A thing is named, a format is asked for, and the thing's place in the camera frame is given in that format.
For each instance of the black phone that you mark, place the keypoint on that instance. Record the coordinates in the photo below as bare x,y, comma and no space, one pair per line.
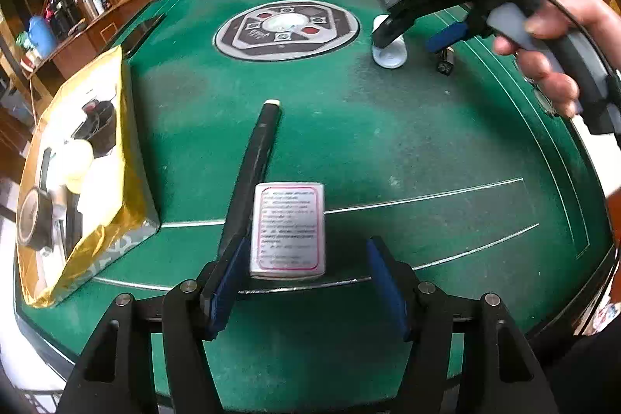
143,35

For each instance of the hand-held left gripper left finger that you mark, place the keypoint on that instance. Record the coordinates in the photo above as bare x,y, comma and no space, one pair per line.
225,288

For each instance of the colourful packet pile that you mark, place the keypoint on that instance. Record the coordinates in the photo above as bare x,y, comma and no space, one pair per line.
604,317

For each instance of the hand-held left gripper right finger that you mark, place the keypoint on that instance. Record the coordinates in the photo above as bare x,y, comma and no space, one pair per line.
388,288

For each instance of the blue thermos jug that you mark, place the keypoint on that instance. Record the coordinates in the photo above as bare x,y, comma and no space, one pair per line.
41,35

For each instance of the red white cup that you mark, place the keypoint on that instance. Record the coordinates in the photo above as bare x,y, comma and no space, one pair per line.
31,57

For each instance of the yellow cardboard box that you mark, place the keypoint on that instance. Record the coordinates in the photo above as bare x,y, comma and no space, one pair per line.
131,181

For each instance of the black tape roll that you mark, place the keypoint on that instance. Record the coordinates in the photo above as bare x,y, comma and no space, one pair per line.
46,225

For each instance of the round table control panel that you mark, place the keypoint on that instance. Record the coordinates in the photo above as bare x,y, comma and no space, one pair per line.
233,40

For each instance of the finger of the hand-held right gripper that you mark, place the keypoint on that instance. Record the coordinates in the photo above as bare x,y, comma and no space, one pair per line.
393,28
444,38

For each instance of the small white box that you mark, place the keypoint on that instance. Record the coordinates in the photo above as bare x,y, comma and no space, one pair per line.
286,229

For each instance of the yellow cylinder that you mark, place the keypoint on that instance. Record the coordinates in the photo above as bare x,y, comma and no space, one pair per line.
75,164

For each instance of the white bottle with green print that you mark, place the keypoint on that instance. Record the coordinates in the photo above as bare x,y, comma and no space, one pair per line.
390,57

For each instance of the person's right hand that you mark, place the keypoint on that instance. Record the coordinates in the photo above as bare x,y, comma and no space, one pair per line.
582,11

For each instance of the steel cup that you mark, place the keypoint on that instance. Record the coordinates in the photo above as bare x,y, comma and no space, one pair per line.
90,4

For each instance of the black thermos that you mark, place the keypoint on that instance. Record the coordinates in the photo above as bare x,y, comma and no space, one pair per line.
63,11

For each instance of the black bar with cream end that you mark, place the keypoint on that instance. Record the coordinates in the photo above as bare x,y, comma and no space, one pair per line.
257,152

